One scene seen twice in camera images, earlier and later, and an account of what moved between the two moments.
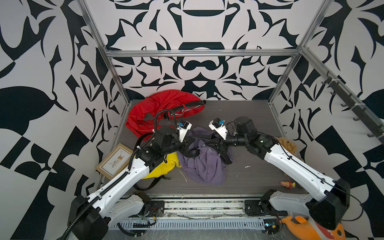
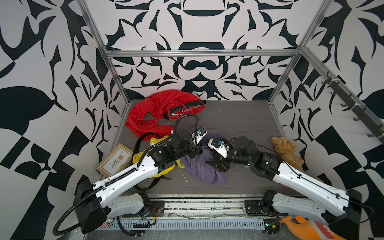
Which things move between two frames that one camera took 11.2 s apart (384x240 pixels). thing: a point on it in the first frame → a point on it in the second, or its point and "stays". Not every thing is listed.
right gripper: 220,143 → 214,163
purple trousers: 208,166 stays
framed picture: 117,161 stays
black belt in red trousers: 167,115 stays
